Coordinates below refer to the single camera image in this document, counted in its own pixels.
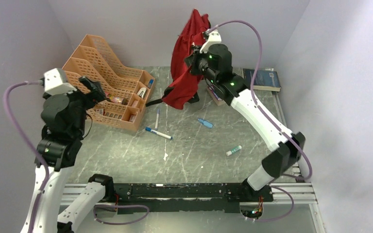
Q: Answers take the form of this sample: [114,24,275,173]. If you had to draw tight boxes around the purple paperback book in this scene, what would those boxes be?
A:
[206,87,225,106]

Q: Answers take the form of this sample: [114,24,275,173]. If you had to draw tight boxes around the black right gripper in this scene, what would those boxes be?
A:
[184,45,217,84]

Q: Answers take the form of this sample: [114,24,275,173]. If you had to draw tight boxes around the red student backpack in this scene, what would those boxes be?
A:
[146,9,210,110]

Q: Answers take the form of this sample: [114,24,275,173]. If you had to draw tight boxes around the pink bottle in organizer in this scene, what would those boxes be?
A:
[105,92,129,105]

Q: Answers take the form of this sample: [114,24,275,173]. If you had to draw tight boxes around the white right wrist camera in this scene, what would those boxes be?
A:
[200,29,222,53]

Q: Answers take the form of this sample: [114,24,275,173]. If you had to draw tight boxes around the orange plastic desk organizer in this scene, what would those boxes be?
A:
[62,34,156,132]

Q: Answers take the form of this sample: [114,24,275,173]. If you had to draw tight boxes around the blue white marker pen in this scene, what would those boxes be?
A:
[145,127,173,140]

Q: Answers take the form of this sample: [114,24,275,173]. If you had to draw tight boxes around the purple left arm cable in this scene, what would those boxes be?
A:
[3,80,150,233]

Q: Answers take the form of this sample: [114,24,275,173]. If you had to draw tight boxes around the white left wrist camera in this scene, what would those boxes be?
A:
[44,68,77,96]

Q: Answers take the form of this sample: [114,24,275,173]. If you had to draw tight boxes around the dark blue book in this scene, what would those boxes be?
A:
[243,68,281,92]

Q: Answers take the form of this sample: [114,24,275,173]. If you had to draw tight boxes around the white stapler in organizer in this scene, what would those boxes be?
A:
[137,87,148,99]

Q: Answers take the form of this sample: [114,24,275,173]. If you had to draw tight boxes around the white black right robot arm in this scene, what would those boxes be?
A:
[185,44,305,201]

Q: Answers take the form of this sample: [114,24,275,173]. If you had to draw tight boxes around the aluminium frame rail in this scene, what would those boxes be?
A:
[59,183,318,206]

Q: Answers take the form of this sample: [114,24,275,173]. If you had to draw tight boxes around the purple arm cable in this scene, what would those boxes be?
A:
[3,80,150,233]
[205,19,313,223]

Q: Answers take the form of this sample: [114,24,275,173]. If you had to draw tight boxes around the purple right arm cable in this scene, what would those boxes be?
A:
[205,19,313,223]

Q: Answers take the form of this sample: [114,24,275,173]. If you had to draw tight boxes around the white green glue stick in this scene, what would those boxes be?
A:
[225,145,242,156]

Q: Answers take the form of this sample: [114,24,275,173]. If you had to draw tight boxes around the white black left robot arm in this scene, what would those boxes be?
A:
[22,76,116,233]

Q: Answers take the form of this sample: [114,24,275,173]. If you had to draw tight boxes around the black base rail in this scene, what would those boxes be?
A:
[114,183,273,213]

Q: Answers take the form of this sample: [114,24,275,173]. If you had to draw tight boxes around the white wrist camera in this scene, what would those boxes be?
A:
[200,29,222,53]
[44,68,77,96]

